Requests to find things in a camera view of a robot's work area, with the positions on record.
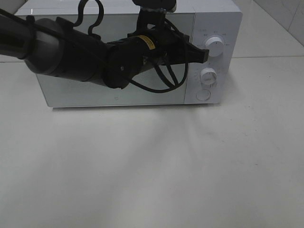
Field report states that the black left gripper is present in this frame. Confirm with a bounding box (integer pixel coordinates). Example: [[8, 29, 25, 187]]
[[128, 29, 209, 65]]

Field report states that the round white door button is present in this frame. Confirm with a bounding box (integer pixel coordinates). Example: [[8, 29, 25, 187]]
[[196, 89, 211, 101]]

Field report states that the white microwave door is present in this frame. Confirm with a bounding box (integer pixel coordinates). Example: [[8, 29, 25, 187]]
[[14, 7, 197, 108]]

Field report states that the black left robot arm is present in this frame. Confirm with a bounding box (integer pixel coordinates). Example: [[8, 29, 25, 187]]
[[0, 10, 209, 93]]

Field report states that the upper white power knob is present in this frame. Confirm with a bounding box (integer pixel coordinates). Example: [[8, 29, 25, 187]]
[[205, 36, 224, 57]]

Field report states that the lower white timer knob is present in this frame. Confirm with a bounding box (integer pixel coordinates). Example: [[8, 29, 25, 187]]
[[200, 67, 217, 86]]

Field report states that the white microwave oven body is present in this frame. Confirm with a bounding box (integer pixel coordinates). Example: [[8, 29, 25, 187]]
[[20, 0, 243, 105]]

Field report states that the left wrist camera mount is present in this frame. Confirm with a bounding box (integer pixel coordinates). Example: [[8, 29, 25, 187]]
[[132, 0, 177, 30]]

